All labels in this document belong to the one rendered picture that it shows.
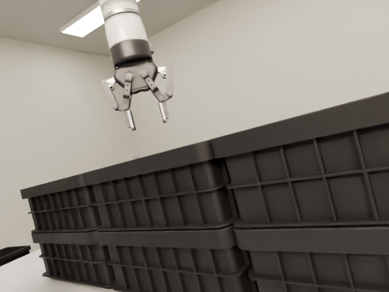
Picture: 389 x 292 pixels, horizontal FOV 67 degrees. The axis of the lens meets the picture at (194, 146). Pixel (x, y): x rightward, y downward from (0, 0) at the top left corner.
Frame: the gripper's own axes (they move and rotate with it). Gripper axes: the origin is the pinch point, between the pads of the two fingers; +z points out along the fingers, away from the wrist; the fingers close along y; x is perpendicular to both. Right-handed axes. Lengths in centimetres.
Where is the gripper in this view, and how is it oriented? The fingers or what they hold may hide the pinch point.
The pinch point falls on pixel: (147, 119)
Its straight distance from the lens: 57.8
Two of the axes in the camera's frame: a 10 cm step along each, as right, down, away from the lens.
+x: -0.9, 0.3, 10.0
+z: 2.5, 9.7, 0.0
